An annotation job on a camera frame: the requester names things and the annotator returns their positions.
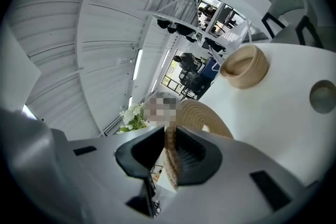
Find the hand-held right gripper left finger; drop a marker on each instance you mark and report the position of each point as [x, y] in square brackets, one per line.
[139, 154]

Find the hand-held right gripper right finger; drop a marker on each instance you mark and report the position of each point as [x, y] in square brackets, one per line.
[199, 157]

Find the cream round lid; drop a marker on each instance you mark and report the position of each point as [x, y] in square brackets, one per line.
[194, 115]

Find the cream round container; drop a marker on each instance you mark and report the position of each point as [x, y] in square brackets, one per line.
[252, 73]

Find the artificial flower bouquet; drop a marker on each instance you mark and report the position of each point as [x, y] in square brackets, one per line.
[132, 112]

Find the blue storage bin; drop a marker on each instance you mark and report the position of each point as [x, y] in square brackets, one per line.
[210, 68]

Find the ceiling tube light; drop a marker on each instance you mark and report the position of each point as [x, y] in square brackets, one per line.
[165, 57]
[137, 64]

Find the white metal rack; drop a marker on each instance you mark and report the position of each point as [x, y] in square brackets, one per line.
[181, 8]

